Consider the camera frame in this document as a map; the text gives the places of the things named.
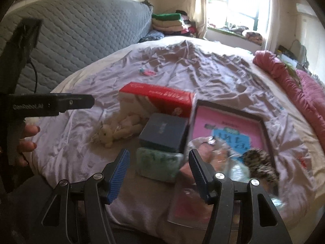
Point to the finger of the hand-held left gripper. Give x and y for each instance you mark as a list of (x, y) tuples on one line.
[(76, 101)]

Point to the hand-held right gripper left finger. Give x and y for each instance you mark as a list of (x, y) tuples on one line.
[(118, 178)]

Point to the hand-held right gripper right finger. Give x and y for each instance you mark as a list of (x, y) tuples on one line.
[(200, 178)]

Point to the pink plastic-wrapped packet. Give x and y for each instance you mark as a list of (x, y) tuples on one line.
[(215, 155)]

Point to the shallow dark box pink inside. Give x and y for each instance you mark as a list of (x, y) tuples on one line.
[(203, 122)]

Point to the leopard print cloth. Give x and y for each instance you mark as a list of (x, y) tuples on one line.
[(259, 162)]

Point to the person's left hand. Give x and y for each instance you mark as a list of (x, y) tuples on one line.
[(29, 131)]

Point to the large green tissue pack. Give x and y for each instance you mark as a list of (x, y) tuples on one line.
[(157, 165)]

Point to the beige plush toy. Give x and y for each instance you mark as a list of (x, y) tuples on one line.
[(119, 128)]

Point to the dark blue box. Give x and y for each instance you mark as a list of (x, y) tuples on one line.
[(162, 132)]

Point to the grey quilted headboard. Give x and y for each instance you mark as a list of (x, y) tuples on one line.
[(83, 30)]

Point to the person's black trousers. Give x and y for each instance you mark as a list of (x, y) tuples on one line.
[(30, 185)]

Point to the red and white box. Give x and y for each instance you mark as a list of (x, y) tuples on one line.
[(157, 95)]

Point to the dark patterned pillow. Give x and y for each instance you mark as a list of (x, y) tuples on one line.
[(152, 36)]

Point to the lilac bed sheet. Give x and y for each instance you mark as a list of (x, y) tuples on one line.
[(203, 68)]

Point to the stack of folded clothes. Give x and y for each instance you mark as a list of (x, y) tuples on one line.
[(167, 21)]

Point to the pink quilt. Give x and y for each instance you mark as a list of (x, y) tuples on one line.
[(304, 94)]

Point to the bedding on window sill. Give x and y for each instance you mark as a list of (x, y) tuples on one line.
[(251, 36)]

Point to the dark storage box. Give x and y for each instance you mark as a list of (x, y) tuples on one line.
[(285, 52)]

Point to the cream curtain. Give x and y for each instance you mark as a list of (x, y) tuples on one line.
[(201, 5), (271, 17)]

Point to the window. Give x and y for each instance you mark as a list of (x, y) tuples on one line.
[(238, 2)]

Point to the white air conditioner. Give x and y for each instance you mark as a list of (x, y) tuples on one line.
[(306, 9)]

